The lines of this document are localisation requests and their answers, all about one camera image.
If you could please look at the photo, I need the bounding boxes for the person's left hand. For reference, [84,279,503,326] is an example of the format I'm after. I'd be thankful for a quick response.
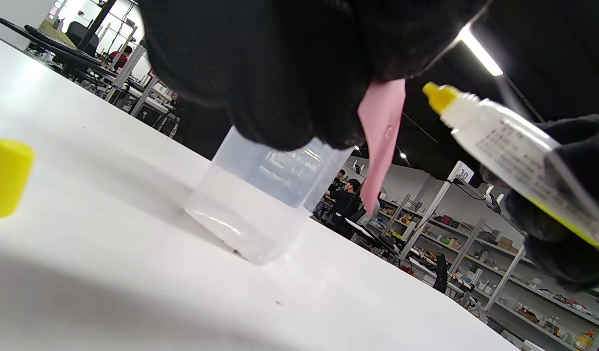
[136,0,490,152]

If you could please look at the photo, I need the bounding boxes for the person's right hand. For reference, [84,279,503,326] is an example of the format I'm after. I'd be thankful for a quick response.
[480,115,599,292]

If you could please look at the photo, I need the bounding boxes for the pink card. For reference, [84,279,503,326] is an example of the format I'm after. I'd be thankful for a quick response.
[357,78,407,215]

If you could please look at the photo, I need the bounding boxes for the liquid glue bottle yellow base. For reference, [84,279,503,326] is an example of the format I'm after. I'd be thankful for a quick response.
[422,81,599,259]

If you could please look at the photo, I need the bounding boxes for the clear plastic container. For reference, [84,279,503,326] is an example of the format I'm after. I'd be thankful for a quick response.
[184,125,354,266]

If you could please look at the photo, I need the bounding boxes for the yellow glue cap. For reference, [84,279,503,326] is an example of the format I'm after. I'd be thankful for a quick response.
[0,138,36,219]

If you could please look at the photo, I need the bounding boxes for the shelving rack with items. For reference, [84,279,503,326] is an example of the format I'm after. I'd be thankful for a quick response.
[368,195,599,351]

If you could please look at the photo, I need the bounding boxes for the black desk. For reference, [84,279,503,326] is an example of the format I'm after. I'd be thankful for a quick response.
[0,17,105,66]

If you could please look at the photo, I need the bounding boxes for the white post with number sign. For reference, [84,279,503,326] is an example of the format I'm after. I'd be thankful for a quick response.
[399,161,475,259]

